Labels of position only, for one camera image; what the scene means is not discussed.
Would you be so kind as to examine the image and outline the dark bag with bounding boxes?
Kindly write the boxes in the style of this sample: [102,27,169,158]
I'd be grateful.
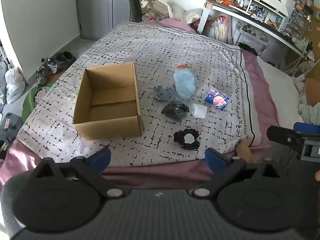
[0,112,24,155]

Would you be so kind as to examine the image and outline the grey whale plush toy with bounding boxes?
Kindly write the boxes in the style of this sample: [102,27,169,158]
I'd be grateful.
[153,85,177,103]

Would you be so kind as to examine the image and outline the white desk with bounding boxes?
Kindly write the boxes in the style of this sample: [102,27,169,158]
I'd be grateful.
[197,0,315,60]

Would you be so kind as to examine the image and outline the grey closet door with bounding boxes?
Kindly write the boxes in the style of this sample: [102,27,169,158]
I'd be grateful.
[75,0,133,40]

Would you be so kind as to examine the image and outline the light blue plush toy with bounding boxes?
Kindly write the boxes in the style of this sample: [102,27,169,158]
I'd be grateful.
[173,69,197,100]

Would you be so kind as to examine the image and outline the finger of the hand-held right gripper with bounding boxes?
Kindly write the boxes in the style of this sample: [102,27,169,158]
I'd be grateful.
[267,125,306,153]
[294,122,320,133]

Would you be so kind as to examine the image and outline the light patterned clothing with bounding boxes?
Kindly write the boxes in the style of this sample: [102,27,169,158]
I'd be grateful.
[297,97,320,125]

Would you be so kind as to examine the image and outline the white plastic bag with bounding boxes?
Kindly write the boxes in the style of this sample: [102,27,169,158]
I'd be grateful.
[5,66,25,104]

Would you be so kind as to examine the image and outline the black lace cloth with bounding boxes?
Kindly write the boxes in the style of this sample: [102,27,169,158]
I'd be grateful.
[173,128,200,152]

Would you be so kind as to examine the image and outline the small tan object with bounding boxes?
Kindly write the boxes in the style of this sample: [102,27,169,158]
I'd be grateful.
[236,138,252,163]

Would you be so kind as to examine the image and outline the white black-patterned blanket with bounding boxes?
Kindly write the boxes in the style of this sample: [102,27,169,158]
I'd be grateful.
[16,21,263,168]

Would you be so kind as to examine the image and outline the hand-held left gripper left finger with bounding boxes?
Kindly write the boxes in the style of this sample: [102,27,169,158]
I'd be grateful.
[34,147,130,200]

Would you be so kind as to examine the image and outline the white cloth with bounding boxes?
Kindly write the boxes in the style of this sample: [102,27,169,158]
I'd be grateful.
[192,104,208,119]

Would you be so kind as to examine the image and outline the blue planet print packet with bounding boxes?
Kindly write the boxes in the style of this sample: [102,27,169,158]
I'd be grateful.
[204,87,231,111]

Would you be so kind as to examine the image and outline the pair of dark slippers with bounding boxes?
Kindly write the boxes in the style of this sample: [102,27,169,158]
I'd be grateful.
[56,51,77,67]

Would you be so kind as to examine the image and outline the green cartoon floor mat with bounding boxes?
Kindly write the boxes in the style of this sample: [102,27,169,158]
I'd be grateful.
[21,81,54,123]

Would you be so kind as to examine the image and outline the pile of plastic bags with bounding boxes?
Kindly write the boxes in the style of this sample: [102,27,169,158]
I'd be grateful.
[140,0,203,27]

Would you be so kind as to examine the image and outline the white duvet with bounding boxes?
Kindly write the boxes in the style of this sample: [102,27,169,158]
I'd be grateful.
[256,55,308,128]

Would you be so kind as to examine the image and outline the brown cardboard box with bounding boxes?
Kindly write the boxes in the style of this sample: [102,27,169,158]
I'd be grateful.
[72,62,143,142]

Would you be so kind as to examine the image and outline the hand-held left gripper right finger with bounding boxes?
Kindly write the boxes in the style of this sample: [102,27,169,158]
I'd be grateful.
[192,147,282,200]

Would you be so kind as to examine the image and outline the white cables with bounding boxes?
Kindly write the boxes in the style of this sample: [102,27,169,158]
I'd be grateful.
[285,51,315,78]

